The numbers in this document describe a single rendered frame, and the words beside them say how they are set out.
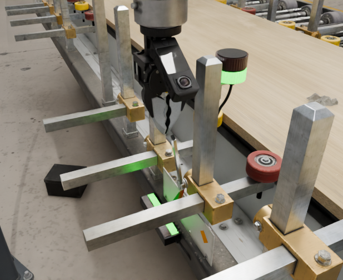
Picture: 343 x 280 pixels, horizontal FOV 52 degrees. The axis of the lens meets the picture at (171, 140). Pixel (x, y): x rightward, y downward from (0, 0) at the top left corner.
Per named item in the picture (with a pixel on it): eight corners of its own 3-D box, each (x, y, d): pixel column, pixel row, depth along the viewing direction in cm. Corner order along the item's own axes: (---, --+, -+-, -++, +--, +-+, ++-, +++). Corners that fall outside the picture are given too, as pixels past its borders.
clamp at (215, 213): (211, 226, 73) (213, 208, 70) (182, 187, 83) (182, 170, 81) (234, 218, 75) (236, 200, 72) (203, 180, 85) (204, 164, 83)
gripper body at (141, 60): (168, 75, 72) (168, 14, 65) (188, 92, 65) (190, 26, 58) (133, 81, 69) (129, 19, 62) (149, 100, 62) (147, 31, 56)
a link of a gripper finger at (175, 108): (169, 119, 75) (169, 79, 70) (181, 133, 71) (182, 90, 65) (155, 122, 74) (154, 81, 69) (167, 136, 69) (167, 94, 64)
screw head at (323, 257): (322, 268, 47) (324, 262, 46) (311, 256, 49) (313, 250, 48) (334, 263, 48) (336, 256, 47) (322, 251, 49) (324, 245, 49)
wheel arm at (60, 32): (16, 43, 182) (14, 35, 179) (15, 41, 184) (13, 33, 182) (98, 33, 197) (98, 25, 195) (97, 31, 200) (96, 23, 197)
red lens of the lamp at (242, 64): (225, 73, 62) (227, 61, 61) (208, 62, 67) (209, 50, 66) (253, 68, 65) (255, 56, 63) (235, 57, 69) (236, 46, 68)
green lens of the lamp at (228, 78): (224, 86, 64) (225, 74, 63) (208, 74, 68) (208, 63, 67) (252, 80, 66) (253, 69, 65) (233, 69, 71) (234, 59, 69)
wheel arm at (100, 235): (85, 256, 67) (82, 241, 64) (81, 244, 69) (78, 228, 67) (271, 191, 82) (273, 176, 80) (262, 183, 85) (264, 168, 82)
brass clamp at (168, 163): (160, 175, 94) (160, 160, 92) (142, 149, 105) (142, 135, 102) (181, 169, 97) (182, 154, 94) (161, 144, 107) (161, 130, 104)
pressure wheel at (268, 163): (255, 213, 80) (262, 173, 73) (235, 191, 86) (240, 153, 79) (283, 203, 83) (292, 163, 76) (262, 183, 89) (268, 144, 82)
